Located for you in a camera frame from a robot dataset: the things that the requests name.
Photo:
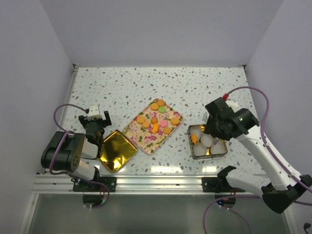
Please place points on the white paper cup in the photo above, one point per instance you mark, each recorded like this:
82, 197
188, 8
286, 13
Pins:
206, 140
218, 148
196, 130
199, 149

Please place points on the round circuit board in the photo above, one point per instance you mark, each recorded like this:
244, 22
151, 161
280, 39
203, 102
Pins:
225, 202
93, 201

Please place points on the gold tin lid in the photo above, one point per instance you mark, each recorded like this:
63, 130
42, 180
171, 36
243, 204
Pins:
116, 150

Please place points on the left round circuit board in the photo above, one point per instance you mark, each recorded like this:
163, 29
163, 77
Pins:
93, 201

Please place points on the orange fish cookie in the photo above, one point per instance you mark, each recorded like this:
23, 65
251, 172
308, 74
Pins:
194, 139
155, 128

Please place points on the brown flower cookie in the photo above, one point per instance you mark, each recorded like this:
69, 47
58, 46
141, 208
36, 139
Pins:
154, 120

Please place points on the floral rectangular tray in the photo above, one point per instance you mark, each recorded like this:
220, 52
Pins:
143, 138

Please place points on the orange round cookie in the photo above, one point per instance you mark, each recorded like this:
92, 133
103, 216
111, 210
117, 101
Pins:
167, 130
175, 121
140, 119
154, 106
160, 102
146, 124

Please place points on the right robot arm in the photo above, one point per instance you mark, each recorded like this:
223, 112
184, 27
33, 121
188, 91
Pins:
283, 184

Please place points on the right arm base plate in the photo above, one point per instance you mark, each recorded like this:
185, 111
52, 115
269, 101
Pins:
214, 184

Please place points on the right round circuit board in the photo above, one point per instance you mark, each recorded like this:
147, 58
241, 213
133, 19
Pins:
225, 202

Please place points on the aluminium frame rail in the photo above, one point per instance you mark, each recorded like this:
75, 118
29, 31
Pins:
126, 185

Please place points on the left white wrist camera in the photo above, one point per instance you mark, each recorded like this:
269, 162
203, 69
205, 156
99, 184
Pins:
94, 113

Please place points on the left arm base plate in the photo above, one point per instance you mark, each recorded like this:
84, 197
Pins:
103, 184

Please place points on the metal tongs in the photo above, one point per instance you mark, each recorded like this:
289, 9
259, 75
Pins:
205, 119

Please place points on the pink round cookie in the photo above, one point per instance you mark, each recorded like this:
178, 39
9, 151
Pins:
163, 123

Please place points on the green round cookie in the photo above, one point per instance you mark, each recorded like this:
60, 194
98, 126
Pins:
162, 109

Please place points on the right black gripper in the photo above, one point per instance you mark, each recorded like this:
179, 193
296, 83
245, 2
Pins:
210, 128

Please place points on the square cookie tin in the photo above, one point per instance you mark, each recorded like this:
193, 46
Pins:
208, 154

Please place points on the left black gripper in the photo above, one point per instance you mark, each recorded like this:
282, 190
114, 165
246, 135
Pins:
84, 120

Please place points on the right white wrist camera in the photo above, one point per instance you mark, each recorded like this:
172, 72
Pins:
232, 103

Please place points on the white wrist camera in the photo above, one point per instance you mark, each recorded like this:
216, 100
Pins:
232, 103
94, 113

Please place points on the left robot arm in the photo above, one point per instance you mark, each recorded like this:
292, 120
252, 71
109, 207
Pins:
65, 151

